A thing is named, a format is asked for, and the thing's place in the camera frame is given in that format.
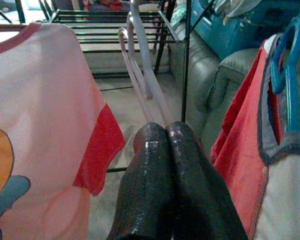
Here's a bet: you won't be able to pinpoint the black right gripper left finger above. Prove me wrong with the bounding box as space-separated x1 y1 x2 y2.
106 121 178 240

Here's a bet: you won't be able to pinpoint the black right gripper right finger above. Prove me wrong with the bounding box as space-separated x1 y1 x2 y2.
166 121 249 240

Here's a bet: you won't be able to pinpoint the pale pink plastic hanger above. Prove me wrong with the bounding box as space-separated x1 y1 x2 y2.
117 26 175 126

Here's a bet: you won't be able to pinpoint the blue plastic hanger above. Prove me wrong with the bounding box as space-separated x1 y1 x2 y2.
268 0 300 133

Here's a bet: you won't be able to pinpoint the white plastic hanger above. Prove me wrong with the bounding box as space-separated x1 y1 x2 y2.
125 0 156 101

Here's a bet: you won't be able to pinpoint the white shirt red sleeves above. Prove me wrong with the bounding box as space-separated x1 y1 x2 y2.
211 33 300 240

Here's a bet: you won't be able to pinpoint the black metal drying rack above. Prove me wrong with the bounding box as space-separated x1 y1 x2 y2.
0 0 216 173

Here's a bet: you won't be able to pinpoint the dark green leather sofa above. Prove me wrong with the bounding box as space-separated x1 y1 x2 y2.
168 21 300 176

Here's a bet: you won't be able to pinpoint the pink cartoon print shirt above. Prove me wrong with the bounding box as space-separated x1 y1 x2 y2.
0 21 127 240

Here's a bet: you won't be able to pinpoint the blue bag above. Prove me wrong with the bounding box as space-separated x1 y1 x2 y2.
189 0 300 61

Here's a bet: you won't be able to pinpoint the maroon cloth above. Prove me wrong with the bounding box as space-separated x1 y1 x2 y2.
84 0 131 12

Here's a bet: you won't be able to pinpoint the white printed cloth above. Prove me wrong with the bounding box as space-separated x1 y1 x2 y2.
213 0 263 26

